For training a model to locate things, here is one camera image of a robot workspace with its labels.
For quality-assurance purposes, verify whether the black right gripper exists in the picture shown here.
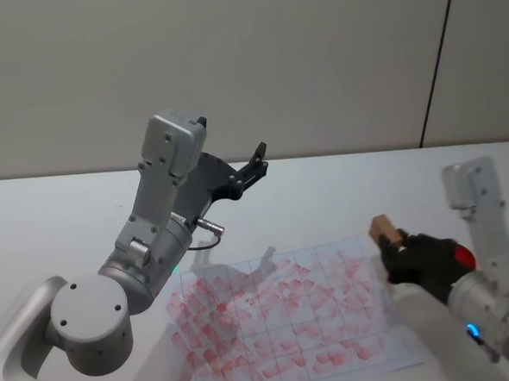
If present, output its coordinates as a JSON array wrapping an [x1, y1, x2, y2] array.
[[376, 224, 466, 309]]

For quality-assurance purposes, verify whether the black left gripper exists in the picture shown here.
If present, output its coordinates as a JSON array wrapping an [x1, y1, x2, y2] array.
[[181, 141, 273, 225]]

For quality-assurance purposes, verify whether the small wooden stamp block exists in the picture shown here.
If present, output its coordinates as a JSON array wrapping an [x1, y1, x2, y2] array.
[[367, 212, 404, 248]]

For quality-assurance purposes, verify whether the red round knob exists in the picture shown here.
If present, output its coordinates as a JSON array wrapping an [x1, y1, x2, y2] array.
[[451, 242, 478, 275]]

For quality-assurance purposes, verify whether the grid paper with red stamps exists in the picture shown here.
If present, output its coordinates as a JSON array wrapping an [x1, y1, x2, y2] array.
[[160, 231, 426, 381]]

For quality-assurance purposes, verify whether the thin dark cable silver plug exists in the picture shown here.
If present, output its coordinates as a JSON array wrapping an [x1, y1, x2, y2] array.
[[185, 216, 228, 252]]

